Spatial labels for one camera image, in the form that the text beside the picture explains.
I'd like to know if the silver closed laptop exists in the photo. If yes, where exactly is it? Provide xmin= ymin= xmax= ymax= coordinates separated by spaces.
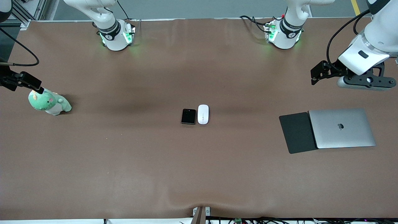
xmin=308 ymin=108 xmax=377 ymax=149

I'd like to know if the black flip phone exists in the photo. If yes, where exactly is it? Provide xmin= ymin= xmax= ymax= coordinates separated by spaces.
xmin=181 ymin=109 xmax=197 ymax=125

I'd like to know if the black mouse pad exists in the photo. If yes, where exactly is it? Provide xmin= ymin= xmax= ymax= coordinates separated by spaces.
xmin=279 ymin=112 xmax=318 ymax=154

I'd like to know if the brown table cover mat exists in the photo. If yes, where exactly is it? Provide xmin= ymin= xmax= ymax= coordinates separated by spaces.
xmin=0 ymin=17 xmax=398 ymax=220

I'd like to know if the white computer mouse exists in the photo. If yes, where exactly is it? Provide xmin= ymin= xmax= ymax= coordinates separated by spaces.
xmin=198 ymin=104 xmax=209 ymax=125

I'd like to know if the short black left arm cable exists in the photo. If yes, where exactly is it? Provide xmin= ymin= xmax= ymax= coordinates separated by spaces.
xmin=353 ymin=14 xmax=372 ymax=35

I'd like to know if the aluminium extrusion frame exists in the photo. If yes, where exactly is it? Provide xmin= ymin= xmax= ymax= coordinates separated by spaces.
xmin=9 ymin=0 xmax=49 ymax=30

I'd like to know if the green dinosaur plush toy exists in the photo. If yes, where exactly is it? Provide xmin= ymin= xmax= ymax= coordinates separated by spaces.
xmin=28 ymin=88 xmax=72 ymax=116

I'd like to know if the brown post with white bracket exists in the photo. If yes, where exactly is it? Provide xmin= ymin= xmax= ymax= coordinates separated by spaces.
xmin=192 ymin=206 xmax=211 ymax=224

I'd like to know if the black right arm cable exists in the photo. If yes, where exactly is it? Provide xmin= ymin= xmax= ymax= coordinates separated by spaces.
xmin=0 ymin=28 xmax=40 ymax=67

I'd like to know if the black arm base cable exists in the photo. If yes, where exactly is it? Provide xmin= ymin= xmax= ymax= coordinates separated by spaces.
xmin=117 ymin=0 xmax=130 ymax=20
xmin=239 ymin=15 xmax=268 ymax=25
xmin=249 ymin=19 xmax=270 ymax=33

